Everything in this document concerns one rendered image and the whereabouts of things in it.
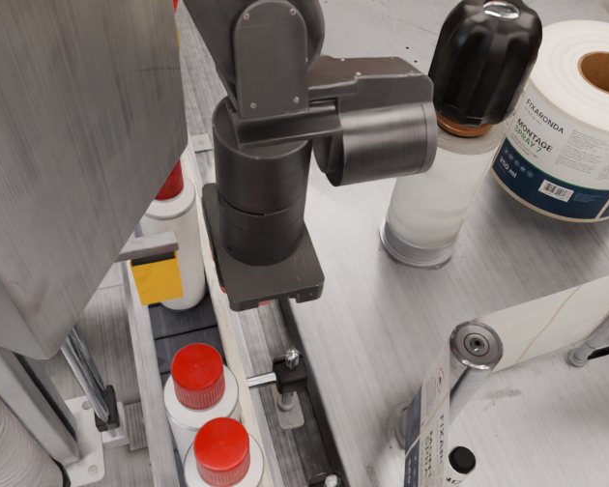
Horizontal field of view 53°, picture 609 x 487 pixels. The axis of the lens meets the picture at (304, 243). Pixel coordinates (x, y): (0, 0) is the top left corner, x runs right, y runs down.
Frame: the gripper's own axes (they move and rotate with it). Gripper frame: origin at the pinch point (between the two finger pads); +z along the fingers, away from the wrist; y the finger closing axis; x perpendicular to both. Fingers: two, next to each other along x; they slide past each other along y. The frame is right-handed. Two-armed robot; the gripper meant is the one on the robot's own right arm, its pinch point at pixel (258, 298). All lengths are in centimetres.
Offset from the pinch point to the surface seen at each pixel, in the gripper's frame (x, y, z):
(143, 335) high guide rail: 9.7, 1.7, 5.4
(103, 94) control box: 7.3, -11.9, -32.9
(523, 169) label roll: -36.1, 14.8, 9.1
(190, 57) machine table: -3, 55, 19
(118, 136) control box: 7.2, -11.8, -31.3
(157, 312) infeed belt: 8.6, 8.5, 13.6
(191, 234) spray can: 4.0, 8.6, 1.4
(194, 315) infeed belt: 4.9, 7.2, 13.6
